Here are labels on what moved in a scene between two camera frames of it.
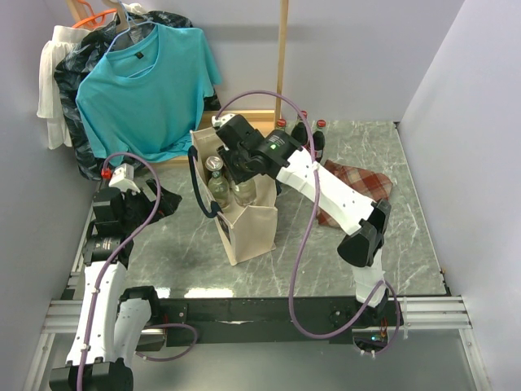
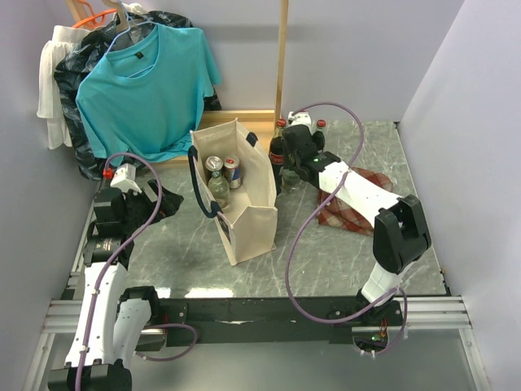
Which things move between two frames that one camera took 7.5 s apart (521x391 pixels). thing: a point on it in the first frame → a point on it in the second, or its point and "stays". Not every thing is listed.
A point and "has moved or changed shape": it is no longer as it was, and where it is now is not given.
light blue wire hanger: [129, 19] stays
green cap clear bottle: [245, 191] has moved or changed shape
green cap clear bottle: [219, 189] stays
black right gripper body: [235, 163] → [290, 161]
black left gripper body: [137, 205] stays
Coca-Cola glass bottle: [319, 139] stays
